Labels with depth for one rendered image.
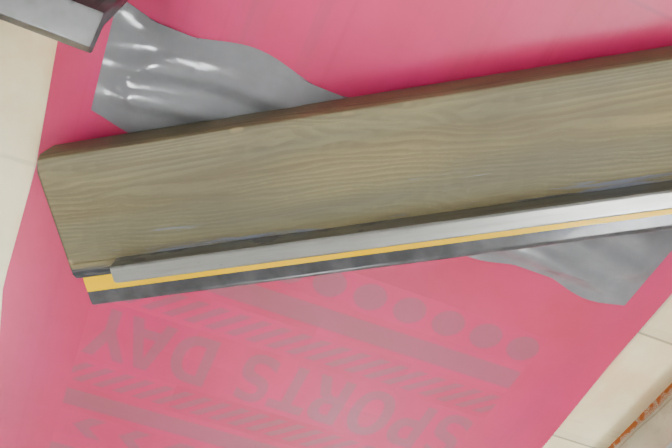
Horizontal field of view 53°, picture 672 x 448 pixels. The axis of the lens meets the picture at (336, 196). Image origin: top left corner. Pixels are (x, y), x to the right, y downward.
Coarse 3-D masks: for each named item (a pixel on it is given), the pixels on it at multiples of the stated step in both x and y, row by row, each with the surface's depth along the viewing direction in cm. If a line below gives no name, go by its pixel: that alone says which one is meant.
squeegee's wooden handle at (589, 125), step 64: (576, 64) 35; (640, 64) 33; (192, 128) 37; (256, 128) 36; (320, 128) 35; (384, 128) 35; (448, 128) 35; (512, 128) 35; (576, 128) 35; (640, 128) 34; (64, 192) 38; (128, 192) 37; (192, 192) 37; (256, 192) 37; (320, 192) 37; (384, 192) 36; (448, 192) 36; (512, 192) 36; (576, 192) 36
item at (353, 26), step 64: (128, 0) 35; (192, 0) 35; (256, 0) 35; (320, 0) 35; (384, 0) 35; (448, 0) 35; (64, 64) 37; (320, 64) 37; (384, 64) 37; (448, 64) 37; (64, 128) 39; (64, 256) 44; (64, 320) 47; (0, 384) 51; (64, 384) 51
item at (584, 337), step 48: (528, 0) 35; (576, 0) 35; (624, 0) 35; (480, 48) 36; (528, 48) 36; (576, 48) 36; (624, 48) 36; (432, 288) 45; (480, 288) 45; (528, 288) 45; (576, 336) 47; (624, 336) 47; (528, 384) 49; (576, 384) 49; (480, 432) 52; (528, 432) 52
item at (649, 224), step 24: (480, 240) 38; (504, 240) 38; (528, 240) 38; (552, 240) 38; (576, 240) 38; (312, 264) 39; (336, 264) 39; (360, 264) 39; (384, 264) 39; (120, 288) 41; (144, 288) 41; (168, 288) 41; (192, 288) 40; (216, 288) 40
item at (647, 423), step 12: (660, 396) 50; (648, 408) 50; (660, 408) 49; (636, 420) 51; (648, 420) 50; (660, 420) 49; (624, 432) 52; (636, 432) 51; (648, 432) 50; (660, 432) 48; (612, 444) 53; (624, 444) 51; (636, 444) 50; (648, 444) 49; (660, 444) 48
